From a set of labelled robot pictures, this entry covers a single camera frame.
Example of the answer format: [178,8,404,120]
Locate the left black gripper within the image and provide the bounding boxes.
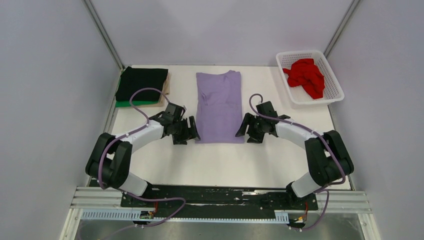
[172,116,201,145]

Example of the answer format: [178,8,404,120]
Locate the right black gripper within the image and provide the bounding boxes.
[236,113,266,144]

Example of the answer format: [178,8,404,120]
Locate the purple t shirt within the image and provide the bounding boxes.
[195,70,244,144]

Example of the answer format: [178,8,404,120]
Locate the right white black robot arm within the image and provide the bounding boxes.
[235,101,354,209]

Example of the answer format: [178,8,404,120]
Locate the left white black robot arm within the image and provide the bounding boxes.
[85,103,201,207]

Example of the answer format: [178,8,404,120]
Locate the folded beige t shirt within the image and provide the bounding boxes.
[142,72,171,108]

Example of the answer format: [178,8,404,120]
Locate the folded green t shirt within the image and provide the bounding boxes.
[115,101,163,108]

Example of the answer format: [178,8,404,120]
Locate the folded black t shirt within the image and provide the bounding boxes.
[115,67,169,102]

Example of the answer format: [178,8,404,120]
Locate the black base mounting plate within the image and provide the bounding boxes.
[120,184,318,220]

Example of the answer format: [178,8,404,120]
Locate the white plastic basket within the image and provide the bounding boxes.
[275,50,345,109]

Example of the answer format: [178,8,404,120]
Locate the red t shirt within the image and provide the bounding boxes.
[282,58,325,100]

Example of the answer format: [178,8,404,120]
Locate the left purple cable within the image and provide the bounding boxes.
[98,87,187,239]

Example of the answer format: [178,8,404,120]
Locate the aluminium frame rail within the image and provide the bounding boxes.
[70,187,373,214]

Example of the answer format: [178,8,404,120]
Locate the white slotted cable duct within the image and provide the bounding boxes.
[81,209,290,224]

